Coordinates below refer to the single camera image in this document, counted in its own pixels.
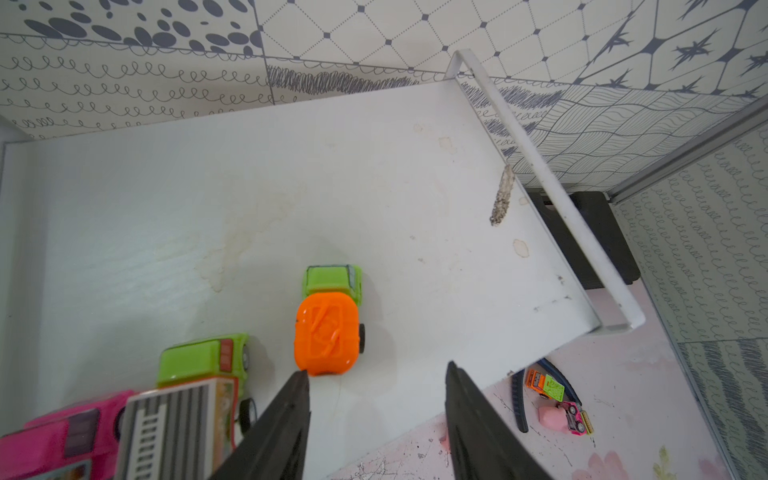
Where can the orange green toy dump truck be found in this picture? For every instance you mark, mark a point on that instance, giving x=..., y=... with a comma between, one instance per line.
x=545, y=385

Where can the pink teal toy truck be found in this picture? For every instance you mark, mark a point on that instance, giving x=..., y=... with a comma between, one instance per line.
x=80, y=441

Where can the blue handled cutting pliers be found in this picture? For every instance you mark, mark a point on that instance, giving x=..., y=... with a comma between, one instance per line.
x=520, y=394

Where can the pink rubber pig toy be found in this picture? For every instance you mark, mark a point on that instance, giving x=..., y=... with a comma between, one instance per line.
x=553, y=418

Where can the pink green toy truck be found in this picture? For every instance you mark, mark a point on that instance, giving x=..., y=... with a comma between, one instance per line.
x=578, y=422

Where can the green orange toy mixer truck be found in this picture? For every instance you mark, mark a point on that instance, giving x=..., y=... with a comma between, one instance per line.
x=329, y=336

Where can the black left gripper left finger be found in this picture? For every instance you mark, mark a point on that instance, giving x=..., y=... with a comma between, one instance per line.
x=275, y=446

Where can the white two-tier shelf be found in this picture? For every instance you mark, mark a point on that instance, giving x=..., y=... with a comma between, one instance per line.
x=117, y=244

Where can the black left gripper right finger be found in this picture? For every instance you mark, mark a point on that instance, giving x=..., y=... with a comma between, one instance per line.
x=482, y=446

